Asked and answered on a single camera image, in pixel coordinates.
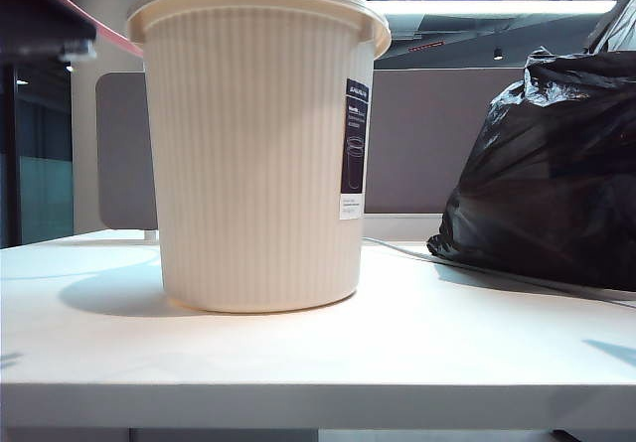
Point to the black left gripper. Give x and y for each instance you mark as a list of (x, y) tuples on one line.
[(30, 10)]

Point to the black garbage bag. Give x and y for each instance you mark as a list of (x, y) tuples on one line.
[(546, 189)]

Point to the cream ribbed trash can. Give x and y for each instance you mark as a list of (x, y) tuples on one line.
[(248, 164)]

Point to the beige round column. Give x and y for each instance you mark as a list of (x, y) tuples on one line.
[(109, 104)]

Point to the grey rounded desk divider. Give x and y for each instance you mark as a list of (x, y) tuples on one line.
[(124, 154)]

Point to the white divider foot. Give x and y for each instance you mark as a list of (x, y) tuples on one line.
[(150, 235)]

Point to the dark label sticker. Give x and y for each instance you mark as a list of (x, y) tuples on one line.
[(356, 139)]

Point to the red led sign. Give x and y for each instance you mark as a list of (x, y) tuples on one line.
[(426, 46)]

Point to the ceiling light strip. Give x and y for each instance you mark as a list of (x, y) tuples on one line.
[(497, 7)]

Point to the black ceiling spotlight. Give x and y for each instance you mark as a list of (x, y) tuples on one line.
[(498, 54)]

